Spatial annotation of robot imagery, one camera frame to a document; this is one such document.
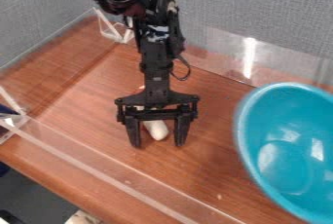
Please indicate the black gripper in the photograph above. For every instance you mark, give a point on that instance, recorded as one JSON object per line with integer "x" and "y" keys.
{"x": 157, "y": 103}

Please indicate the white red plush mushroom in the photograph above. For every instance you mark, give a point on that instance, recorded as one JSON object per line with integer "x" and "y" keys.
{"x": 157, "y": 129}

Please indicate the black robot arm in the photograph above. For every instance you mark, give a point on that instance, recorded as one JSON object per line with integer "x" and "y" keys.
{"x": 159, "y": 43}

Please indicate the blue plastic bowl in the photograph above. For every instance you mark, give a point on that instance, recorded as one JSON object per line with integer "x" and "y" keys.
{"x": 282, "y": 132}

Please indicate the clear acrylic front barrier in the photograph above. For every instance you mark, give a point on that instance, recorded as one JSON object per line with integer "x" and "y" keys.
{"x": 138, "y": 185}

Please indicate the clear acrylic barrier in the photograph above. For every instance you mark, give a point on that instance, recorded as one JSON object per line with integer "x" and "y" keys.
{"x": 26, "y": 31}
{"x": 138, "y": 185}
{"x": 250, "y": 61}

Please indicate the clear acrylic back barrier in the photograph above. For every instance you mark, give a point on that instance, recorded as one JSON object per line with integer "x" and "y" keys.
{"x": 250, "y": 61}

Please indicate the clear acrylic left barrier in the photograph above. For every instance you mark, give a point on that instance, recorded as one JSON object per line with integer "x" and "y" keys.
{"x": 26, "y": 31}

